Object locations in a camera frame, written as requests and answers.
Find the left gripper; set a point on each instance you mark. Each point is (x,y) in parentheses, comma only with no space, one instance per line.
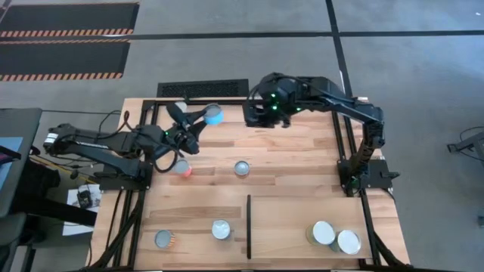
(179,140)

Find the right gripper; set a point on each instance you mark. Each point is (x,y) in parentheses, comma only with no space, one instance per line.
(264,115)

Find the short salmon tin can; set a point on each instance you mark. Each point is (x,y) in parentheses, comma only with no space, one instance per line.
(213,110)

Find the tin can red label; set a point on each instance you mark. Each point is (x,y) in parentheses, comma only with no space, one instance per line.
(180,165)

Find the tall tin can yellow label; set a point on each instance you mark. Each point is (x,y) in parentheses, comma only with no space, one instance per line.
(323,231)

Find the tall tin can green label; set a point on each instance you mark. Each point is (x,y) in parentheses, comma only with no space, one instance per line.
(348,242)

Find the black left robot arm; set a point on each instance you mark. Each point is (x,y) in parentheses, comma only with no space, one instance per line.
(94,145)

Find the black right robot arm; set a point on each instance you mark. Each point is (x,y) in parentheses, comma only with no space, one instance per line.
(340,102)

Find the tall tin can white label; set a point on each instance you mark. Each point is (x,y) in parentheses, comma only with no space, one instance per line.
(182,106)

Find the black floor vent grille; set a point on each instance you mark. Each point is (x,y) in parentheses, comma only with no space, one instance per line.
(202,88)

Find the short pineapple rings tin can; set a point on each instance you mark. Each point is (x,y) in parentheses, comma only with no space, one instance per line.
(241,168)

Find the blue peas tin can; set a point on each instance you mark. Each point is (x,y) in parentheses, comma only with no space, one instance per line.
(221,229)

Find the short tin can orange striped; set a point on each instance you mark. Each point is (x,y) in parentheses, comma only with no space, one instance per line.
(163,238)

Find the small black device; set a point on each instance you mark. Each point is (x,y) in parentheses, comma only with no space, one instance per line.
(84,198)

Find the black hazard striped floor mat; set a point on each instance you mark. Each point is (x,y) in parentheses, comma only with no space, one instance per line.
(68,17)
(64,58)

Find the white paper sheet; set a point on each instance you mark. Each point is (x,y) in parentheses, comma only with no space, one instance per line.
(75,226)

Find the grey desk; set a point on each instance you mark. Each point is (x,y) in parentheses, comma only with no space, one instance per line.
(26,124)

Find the blue panel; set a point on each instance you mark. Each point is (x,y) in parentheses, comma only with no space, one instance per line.
(9,147)

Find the black chair base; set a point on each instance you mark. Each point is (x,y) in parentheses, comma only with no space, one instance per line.
(467,145)

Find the wooden shelf with black frame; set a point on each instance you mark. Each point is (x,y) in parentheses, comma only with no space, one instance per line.
(280,226)

